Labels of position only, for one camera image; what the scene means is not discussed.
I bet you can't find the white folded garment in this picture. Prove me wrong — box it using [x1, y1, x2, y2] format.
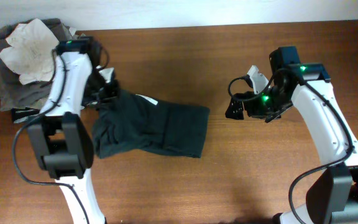
[0, 19, 59, 85]

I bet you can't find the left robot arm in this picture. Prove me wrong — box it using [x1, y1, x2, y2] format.
[23, 37, 119, 223]

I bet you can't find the dark green t-shirt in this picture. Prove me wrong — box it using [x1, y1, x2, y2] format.
[92, 90, 210, 159]

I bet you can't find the beige folded garment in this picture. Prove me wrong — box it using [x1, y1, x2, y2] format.
[0, 26, 88, 112]

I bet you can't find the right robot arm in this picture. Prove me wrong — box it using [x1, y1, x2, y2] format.
[225, 46, 358, 224]

